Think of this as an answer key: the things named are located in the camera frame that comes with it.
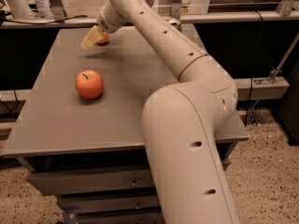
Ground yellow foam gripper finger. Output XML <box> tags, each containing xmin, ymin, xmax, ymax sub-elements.
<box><xmin>81</xmin><ymin>25</ymin><xmax>104</xmax><ymax>49</ymax></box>

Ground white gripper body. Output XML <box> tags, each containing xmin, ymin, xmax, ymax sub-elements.
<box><xmin>97</xmin><ymin>1</ymin><xmax>128</xmax><ymax>34</ymax></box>

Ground small orange fruit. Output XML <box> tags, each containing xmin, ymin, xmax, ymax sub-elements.
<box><xmin>96</xmin><ymin>32</ymin><xmax>108</xmax><ymax>45</ymax></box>

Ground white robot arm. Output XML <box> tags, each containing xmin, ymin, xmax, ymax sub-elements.
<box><xmin>82</xmin><ymin>0</ymin><xmax>241</xmax><ymax>224</ymax></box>

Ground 7up soda can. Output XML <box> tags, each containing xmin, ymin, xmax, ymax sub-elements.
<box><xmin>166</xmin><ymin>18</ymin><xmax>182</xmax><ymax>32</ymax></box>

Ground metal railing bar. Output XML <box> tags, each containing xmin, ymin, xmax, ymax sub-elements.
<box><xmin>0</xmin><ymin>10</ymin><xmax>299</xmax><ymax>29</ymax></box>

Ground red apple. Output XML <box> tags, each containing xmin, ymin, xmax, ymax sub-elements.
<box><xmin>75</xmin><ymin>70</ymin><xmax>104</xmax><ymax>100</ymax></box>

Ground person legs in jeans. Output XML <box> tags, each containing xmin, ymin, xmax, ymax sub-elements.
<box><xmin>5</xmin><ymin>0</ymin><xmax>53</xmax><ymax>19</ymax></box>

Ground grey drawer cabinet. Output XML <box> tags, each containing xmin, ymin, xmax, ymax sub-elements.
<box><xmin>0</xmin><ymin>24</ymin><xmax>249</xmax><ymax>224</ymax></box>

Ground top grey drawer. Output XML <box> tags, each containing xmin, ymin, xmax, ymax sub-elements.
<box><xmin>28</xmin><ymin>165</ymin><xmax>153</xmax><ymax>195</ymax></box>

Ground grey drawer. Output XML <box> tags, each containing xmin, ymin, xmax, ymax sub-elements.
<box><xmin>76</xmin><ymin>207</ymin><xmax>164</xmax><ymax>224</ymax></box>
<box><xmin>28</xmin><ymin>165</ymin><xmax>153</xmax><ymax>195</ymax></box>
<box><xmin>58</xmin><ymin>190</ymin><xmax>159</xmax><ymax>214</ymax></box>

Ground middle grey drawer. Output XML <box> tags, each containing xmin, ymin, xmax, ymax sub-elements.
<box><xmin>58</xmin><ymin>190</ymin><xmax>159</xmax><ymax>214</ymax></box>

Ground bottom grey drawer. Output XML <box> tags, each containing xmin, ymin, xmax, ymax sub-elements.
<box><xmin>76</xmin><ymin>207</ymin><xmax>164</xmax><ymax>224</ymax></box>

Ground black cable on railing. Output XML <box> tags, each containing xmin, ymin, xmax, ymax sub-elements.
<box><xmin>0</xmin><ymin>10</ymin><xmax>88</xmax><ymax>26</ymax></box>

